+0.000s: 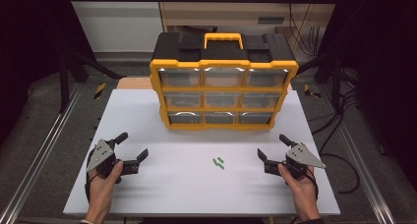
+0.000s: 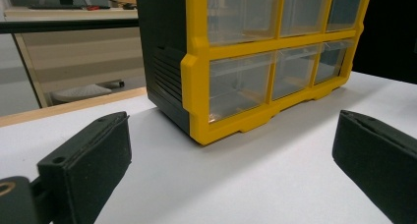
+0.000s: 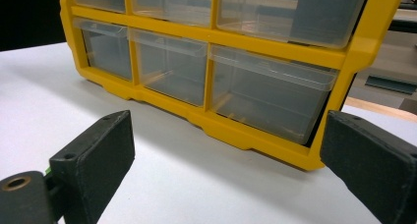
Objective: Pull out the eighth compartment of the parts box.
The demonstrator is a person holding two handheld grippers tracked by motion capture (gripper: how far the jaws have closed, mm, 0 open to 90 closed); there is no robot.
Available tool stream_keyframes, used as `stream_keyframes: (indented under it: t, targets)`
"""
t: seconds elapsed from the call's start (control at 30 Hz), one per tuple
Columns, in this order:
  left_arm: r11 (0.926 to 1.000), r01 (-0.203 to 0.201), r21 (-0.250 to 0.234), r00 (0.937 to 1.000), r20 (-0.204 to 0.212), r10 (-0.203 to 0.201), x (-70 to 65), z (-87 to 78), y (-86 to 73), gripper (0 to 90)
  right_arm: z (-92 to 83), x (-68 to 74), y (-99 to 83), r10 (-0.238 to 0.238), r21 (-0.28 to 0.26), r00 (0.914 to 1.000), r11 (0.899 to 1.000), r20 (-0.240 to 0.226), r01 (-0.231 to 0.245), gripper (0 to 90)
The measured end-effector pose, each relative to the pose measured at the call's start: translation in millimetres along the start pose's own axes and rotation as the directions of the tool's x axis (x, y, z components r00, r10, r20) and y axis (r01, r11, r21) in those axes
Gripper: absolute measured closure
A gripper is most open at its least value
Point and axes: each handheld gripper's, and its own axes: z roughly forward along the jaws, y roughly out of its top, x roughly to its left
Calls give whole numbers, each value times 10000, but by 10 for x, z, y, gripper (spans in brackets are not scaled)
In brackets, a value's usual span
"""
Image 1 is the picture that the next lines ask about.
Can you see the yellow black drawer organizer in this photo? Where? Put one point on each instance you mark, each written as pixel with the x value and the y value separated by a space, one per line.
pixel 183 47

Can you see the person's left hand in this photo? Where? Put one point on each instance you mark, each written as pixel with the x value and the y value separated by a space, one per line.
pixel 100 193

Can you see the person's right hand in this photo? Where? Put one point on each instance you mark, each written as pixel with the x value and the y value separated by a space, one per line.
pixel 303 193

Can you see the yellow black striped tape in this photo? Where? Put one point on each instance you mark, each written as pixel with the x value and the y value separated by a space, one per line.
pixel 308 90
pixel 99 90

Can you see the wooden cabinet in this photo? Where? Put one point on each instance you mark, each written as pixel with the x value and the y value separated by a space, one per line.
pixel 229 14

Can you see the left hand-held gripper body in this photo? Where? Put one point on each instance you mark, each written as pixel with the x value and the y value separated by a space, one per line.
pixel 100 153

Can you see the black metal stand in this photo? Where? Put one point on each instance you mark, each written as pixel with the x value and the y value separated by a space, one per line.
pixel 64 86
pixel 335 83

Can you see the aluminium floor rail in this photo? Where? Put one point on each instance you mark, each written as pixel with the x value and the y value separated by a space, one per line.
pixel 42 152
pixel 357 155

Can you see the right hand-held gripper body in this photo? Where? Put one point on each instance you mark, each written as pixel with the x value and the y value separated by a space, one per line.
pixel 303 156

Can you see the set of clear organizer drawers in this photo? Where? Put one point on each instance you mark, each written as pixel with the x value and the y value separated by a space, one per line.
pixel 180 77

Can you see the white panel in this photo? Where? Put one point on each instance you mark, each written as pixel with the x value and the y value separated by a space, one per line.
pixel 118 27

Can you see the black curtain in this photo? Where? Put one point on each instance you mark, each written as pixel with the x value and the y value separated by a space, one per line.
pixel 387 70
pixel 29 47

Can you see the white wristband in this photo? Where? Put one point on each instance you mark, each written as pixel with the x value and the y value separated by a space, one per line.
pixel 86 221

